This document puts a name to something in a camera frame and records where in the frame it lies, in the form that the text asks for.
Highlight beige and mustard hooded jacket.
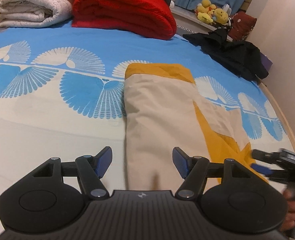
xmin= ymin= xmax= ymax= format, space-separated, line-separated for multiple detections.
xmin=124 ymin=63 xmax=254 ymax=191

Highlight black clothes pile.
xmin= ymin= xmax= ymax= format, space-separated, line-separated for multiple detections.
xmin=183 ymin=28 xmax=268 ymax=81

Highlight person's right hand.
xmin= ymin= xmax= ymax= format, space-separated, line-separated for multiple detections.
xmin=280 ymin=190 xmax=295 ymax=232

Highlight blue and white bedsheet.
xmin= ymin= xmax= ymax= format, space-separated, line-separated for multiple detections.
xmin=0 ymin=19 xmax=295 ymax=240

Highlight purple bag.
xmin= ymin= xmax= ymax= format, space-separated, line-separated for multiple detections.
xmin=260 ymin=53 xmax=273 ymax=72

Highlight dark red cushion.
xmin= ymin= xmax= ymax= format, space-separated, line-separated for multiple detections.
xmin=228 ymin=11 xmax=257 ymax=41

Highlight black white striped plush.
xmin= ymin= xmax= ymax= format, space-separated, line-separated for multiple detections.
xmin=220 ymin=17 xmax=233 ymax=31

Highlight yellow plush toys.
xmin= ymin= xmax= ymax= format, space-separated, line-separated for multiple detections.
xmin=195 ymin=0 xmax=229 ymax=25

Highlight red folded blanket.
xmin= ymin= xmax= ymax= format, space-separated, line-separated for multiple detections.
xmin=71 ymin=0 xmax=177 ymax=40

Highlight grey-white folded blanket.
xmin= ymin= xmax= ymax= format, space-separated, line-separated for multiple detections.
xmin=0 ymin=0 xmax=73 ymax=28

